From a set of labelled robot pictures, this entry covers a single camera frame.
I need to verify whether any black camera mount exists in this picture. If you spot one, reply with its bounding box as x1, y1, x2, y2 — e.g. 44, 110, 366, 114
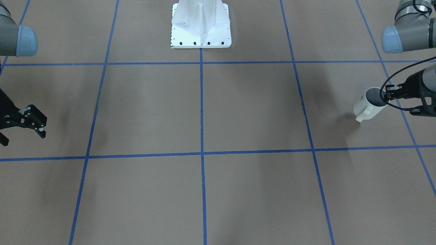
409, 93, 436, 117

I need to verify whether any white plastic mug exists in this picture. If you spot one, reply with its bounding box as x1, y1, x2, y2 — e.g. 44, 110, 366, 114
353, 87, 387, 123

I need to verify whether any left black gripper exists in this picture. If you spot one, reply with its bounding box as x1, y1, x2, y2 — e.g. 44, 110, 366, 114
385, 70, 430, 100

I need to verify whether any black braided cable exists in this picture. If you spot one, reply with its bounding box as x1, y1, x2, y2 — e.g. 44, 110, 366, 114
379, 0, 436, 111

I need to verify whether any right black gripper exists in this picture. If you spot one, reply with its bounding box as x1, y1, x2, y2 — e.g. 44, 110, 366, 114
0, 89, 48, 146

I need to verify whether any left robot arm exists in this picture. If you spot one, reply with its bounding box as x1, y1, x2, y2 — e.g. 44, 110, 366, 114
381, 0, 435, 99

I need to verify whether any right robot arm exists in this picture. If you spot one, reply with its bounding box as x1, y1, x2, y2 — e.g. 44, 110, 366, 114
0, 2, 48, 138

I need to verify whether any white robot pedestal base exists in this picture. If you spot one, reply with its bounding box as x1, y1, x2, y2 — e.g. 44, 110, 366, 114
170, 0, 232, 49

